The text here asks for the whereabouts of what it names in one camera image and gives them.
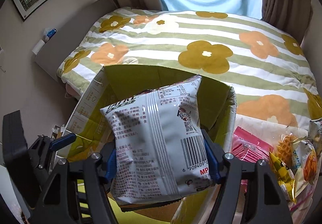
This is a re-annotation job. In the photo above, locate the yellow cartoon snack bag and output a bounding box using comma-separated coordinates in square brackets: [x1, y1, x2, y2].
[269, 152, 296, 203]

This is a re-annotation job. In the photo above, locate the pink striped snack bag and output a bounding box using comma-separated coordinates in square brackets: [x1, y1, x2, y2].
[231, 126, 275, 187]

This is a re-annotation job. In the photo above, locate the cheese snack bag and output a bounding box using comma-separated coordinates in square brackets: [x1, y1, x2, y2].
[291, 138, 318, 189]

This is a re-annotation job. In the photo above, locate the grey corn chips bag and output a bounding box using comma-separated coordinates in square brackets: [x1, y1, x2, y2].
[308, 118, 322, 156]

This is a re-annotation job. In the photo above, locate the white silver snack bag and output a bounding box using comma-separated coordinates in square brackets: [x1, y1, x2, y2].
[101, 75, 213, 206]

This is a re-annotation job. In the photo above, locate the grey headboard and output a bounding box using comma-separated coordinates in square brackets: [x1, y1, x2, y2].
[34, 0, 117, 84]

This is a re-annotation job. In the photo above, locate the green cardboard box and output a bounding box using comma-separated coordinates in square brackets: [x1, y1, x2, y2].
[59, 65, 237, 223]

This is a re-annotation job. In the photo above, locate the floral striped duvet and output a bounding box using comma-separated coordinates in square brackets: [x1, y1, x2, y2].
[57, 7, 321, 129]

